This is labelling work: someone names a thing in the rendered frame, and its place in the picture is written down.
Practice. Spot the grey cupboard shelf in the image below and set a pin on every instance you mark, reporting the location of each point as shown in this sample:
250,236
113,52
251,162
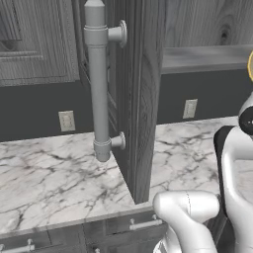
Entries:
204,58

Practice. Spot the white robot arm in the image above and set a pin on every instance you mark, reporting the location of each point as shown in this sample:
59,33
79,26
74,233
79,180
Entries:
194,210

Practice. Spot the beige wall socket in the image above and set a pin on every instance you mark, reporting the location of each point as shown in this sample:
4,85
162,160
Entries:
190,108
67,120

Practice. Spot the dark grey lower cupboard door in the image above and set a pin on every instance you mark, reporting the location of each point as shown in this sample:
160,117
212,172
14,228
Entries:
131,243

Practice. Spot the dark grey drawer front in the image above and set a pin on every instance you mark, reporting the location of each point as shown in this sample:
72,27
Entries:
24,243
131,222

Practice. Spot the grey wood cupboard door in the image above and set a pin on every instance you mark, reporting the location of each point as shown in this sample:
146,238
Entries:
138,99

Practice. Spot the yellow bowl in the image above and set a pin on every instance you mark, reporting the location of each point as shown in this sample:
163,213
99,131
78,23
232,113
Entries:
250,66

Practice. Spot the grey wood wall cupboard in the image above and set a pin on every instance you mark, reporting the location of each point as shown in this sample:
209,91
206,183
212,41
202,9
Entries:
36,39

